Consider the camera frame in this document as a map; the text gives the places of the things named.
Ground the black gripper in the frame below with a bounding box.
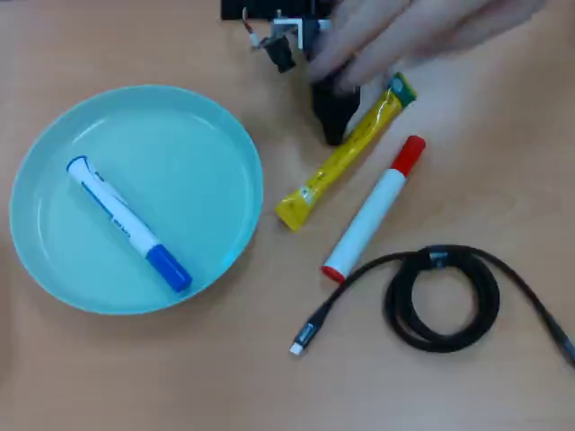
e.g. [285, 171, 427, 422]
[298, 16, 362, 147]

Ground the blue and white marker pen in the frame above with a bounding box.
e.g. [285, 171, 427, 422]
[66, 154, 194, 294]

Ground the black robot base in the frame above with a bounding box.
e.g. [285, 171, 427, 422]
[219, 0, 336, 22]

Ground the red and white marker pen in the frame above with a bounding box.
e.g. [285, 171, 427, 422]
[321, 134, 427, 285]

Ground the bare human hand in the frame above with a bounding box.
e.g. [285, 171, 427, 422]
[306, 0, 550, 92]

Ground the yellow stick sachet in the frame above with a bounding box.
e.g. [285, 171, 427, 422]
[274, 71, 418, 233]

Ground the light blue round plate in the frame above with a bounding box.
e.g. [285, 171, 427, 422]
[9, 84, 265, 316]

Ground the wrist camera board with bracket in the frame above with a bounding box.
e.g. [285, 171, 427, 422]
[241, 7, 301, 75]

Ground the black coiled USB cable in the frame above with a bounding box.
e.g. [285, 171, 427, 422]
[289, 244, 575, 367]

